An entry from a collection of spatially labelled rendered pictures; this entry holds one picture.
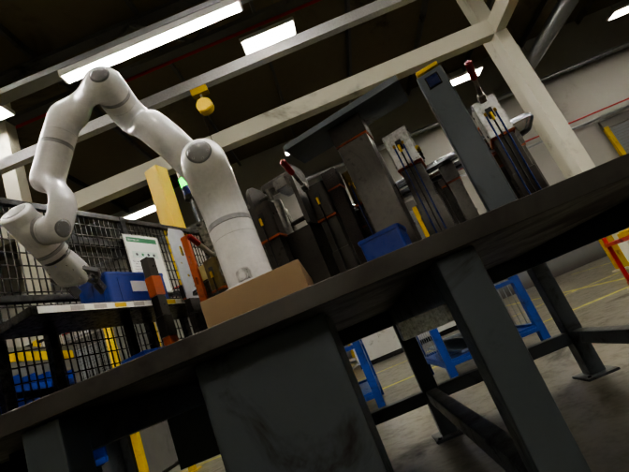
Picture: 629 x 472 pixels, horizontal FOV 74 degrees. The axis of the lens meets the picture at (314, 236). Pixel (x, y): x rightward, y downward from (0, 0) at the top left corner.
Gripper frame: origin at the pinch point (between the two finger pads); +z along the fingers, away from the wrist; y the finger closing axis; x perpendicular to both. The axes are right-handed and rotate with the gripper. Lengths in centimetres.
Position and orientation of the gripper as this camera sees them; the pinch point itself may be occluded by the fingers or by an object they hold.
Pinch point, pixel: (89, 290)
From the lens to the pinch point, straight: 146.4
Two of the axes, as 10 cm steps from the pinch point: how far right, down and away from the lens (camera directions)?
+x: 0.5, -6.5, 7.5
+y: 9.6, -1.9, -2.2
